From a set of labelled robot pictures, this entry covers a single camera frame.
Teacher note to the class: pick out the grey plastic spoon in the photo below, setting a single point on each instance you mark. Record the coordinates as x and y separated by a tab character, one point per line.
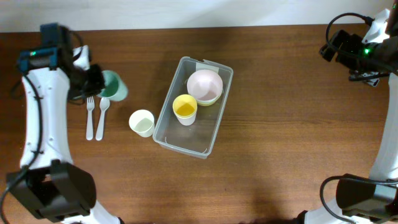
104	105

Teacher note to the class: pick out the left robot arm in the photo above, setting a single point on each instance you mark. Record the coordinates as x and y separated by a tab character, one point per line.
48	184

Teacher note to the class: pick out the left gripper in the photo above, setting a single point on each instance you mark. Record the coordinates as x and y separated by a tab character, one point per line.
98	84

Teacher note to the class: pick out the grey plastic fork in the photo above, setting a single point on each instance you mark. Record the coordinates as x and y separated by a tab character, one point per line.
90	105

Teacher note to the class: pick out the yellow plastic cup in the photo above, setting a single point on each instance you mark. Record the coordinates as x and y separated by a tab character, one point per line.
184	106

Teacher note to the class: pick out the cream plastic cup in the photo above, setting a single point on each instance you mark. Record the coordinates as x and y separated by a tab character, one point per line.
142	122

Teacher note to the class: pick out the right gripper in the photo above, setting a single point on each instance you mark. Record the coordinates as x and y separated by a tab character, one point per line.
351	42

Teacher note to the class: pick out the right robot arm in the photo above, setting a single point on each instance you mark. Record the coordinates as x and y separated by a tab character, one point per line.
349	198

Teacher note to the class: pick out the pink plastic cup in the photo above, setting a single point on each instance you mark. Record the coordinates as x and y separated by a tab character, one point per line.
186	121

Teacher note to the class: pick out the yellow plastic bowl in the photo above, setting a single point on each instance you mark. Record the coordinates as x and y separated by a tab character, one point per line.
206	102

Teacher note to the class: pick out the pink plastic bowl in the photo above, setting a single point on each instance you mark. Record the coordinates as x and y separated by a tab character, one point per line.
205	85

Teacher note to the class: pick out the green plastic cup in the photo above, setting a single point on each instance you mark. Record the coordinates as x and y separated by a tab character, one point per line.
115	89

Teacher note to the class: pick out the clear plastic storage container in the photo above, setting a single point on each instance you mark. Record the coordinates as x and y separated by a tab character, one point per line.
198	139

